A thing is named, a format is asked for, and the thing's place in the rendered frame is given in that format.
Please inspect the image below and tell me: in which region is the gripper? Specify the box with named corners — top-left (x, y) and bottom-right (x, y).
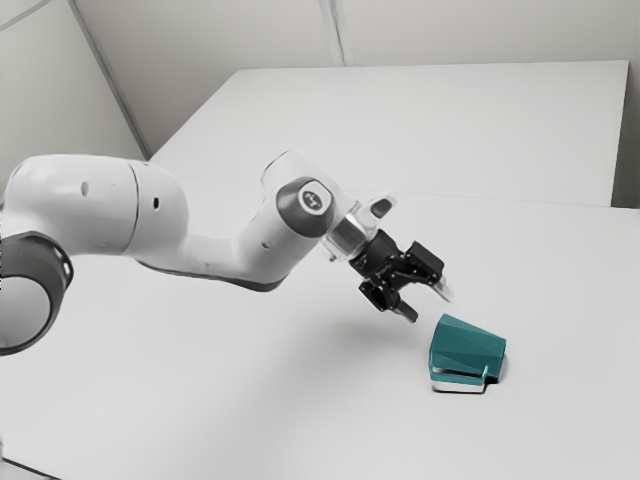
top-left (348, 228), bottom-right (455, 324)

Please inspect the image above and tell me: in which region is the teal faceted mug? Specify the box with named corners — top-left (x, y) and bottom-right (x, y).
top-left (428, 313), bottom-right (508, 395)

